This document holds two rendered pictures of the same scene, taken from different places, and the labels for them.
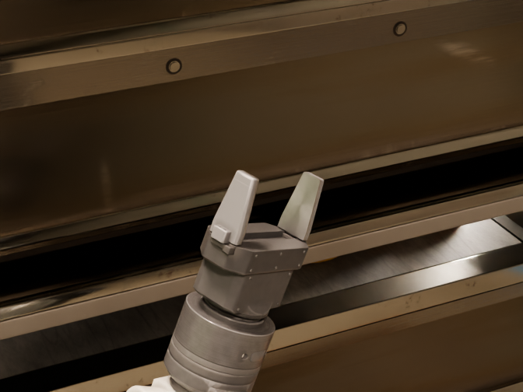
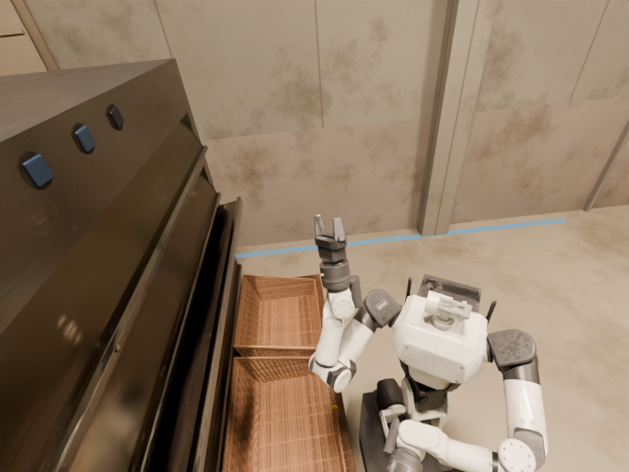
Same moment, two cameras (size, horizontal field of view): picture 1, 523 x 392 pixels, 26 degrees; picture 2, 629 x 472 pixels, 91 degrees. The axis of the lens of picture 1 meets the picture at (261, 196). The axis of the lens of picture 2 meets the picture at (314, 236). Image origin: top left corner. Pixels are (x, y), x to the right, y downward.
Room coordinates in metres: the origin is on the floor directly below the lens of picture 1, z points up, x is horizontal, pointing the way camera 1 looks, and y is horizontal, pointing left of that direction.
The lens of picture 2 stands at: (0.67, 0.69, 2.23)
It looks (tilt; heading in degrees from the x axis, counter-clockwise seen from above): 36 degrees down; 292
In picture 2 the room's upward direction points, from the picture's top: 6 degrees counter-clockwise
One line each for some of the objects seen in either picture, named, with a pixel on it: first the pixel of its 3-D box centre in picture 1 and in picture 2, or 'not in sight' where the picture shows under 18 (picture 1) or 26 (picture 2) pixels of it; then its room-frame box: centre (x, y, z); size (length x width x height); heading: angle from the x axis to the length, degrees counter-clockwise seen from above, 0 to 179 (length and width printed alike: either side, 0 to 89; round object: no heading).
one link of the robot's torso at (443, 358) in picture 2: not in sight; (438, 334); (0.54, -0.07, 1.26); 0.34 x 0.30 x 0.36; 171
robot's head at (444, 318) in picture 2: not in sight; (443, 308); (0.55, -0.01, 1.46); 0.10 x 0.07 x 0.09; 171
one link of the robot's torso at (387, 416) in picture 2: not in sight; (401, 428); (0.59, -0.14, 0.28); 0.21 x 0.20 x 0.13; 116
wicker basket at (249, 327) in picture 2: not in sight; (281, 316); (1.38, -0.39, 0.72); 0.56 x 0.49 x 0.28; 114
